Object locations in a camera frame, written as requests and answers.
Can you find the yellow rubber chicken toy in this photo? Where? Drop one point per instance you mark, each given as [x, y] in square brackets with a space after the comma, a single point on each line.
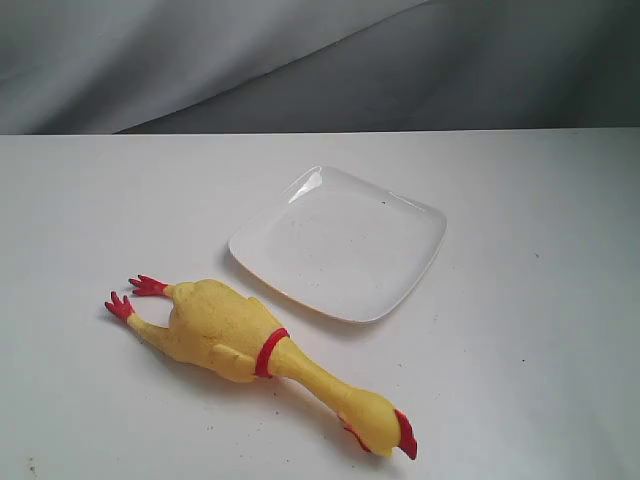
[214, 327]

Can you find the white square plate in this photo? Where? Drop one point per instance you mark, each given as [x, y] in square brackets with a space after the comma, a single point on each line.
[339, 245]

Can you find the grey backdrop cloth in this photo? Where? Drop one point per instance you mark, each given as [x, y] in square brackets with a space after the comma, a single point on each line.
[160, 67]

